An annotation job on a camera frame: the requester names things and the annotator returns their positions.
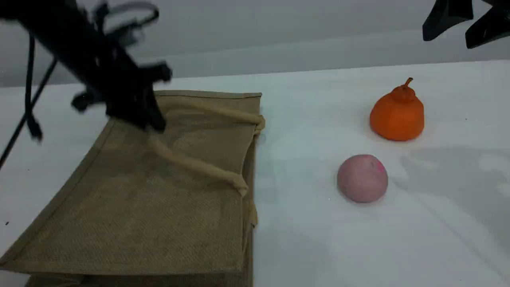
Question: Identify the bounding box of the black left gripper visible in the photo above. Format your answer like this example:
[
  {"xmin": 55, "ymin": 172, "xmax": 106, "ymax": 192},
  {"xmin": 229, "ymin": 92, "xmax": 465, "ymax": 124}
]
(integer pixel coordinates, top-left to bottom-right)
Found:
[{"xmin": 60, "ymin": 16, "xmax": 173, "ymax": 133}]

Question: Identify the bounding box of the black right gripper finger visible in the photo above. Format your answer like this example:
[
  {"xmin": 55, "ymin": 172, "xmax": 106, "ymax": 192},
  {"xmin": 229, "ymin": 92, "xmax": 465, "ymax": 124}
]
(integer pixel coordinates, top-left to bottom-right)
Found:
[
  {"xmin": 422, "ymin": 0, "xmax": 475, "ymax": 42},
  {"xmin": 465, "ymin": 4, "xmax": 510, "ymax": 49}
]

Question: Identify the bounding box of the brown jute tote bag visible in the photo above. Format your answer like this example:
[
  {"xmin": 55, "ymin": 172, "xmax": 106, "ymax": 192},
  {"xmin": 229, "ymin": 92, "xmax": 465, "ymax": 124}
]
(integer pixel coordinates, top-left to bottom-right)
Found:
[{"xmin": 0, "ymin": 90, "xmax": 266, "ymax": 287}]

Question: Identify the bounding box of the orange fruit with stem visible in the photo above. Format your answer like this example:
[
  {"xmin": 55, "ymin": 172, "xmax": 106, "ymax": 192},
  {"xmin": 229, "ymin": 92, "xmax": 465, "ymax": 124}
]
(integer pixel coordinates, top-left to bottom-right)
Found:
[{"xmin": 369, "ymin": 77, "xmax": 425, "ymax": 142}]

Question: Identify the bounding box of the pink peach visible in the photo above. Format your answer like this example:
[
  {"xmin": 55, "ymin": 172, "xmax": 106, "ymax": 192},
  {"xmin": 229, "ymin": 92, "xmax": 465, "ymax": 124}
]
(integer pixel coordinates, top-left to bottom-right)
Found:
[{"xmin": 337, "ymin": 154, "xmax": 389, "ymax": 204}]

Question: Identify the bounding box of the black looped cable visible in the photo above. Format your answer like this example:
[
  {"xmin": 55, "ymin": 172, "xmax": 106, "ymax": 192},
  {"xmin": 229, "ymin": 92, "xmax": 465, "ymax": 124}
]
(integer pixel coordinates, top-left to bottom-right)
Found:
[{"xmin": 95, "ymin": 0, "xmax": 161, "ymax": 42}]

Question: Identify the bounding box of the black cable with plug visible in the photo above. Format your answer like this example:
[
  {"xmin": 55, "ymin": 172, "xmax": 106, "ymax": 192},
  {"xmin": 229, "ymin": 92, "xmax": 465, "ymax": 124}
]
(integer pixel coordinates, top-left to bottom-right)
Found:
[{"xmin": 23, "ymin": 32, "xmax": 43, "ymax": 142}]

